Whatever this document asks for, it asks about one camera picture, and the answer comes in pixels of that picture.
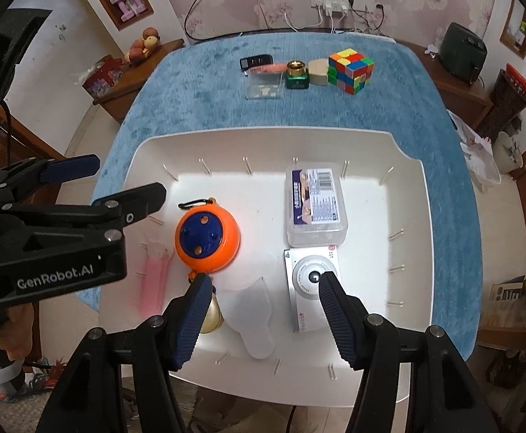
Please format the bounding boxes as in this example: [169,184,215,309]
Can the gold oval bell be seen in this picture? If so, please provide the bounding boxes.
[200,293,224,334]

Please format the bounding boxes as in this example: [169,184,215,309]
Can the white foam piece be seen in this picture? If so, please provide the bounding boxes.
[218,277,275,360]

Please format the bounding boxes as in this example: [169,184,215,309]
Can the clear labelled plastic case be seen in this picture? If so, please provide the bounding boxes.
[285,161,348,247]

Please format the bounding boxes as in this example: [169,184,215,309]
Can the orange round tape measure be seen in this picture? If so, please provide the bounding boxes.
[175,197,240,281]

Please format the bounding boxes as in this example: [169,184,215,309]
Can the white plastic tray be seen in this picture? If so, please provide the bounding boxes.
[100,127,434,408]

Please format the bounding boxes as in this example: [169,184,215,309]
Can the red gift box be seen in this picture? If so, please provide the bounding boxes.
[80,55,124,100]

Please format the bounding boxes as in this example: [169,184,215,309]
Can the artificial fruit pile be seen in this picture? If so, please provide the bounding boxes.
[124,27,160,66]

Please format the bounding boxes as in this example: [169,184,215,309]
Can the clear plastic box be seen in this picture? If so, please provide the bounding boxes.
[245,73,284,100]

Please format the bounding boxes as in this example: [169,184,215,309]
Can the black car key fob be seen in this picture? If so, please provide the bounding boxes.
[239,54,274,73]

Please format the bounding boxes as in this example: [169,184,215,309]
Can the blue plush table cloth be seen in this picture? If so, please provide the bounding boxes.
[94,32,483,357]

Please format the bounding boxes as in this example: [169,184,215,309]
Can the white plastic bag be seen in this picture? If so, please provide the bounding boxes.
[448,110,501,191]

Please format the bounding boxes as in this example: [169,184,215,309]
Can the pink tube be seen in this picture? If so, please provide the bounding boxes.
[247,63,287,74]

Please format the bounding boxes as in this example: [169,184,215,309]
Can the green box gold cap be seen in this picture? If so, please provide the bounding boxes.
[285,61,310,90]

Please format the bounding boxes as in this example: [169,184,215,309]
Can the multicolour puzzle cube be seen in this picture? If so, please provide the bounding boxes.
[327,48,375,95]

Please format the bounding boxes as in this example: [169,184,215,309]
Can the brown wooden tv cabinet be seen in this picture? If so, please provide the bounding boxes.
[93,39,492,127]

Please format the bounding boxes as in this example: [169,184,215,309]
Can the beige faceted block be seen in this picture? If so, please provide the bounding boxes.
[307,59,329,86]

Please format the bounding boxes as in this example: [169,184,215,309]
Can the dark wicker basket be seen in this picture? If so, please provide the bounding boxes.
[476,64,526,142]

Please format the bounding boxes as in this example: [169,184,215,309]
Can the dark green appliance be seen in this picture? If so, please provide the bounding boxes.
[438,22,488,85]

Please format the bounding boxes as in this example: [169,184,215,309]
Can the white compact camera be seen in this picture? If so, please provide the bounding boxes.
[283,245,339,332]

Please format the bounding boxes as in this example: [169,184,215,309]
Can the white wall shelf unit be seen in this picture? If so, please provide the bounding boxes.
[88,0,186,51]

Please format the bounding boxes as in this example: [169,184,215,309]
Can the white wall power strip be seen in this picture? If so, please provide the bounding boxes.
[310,0,377,13]

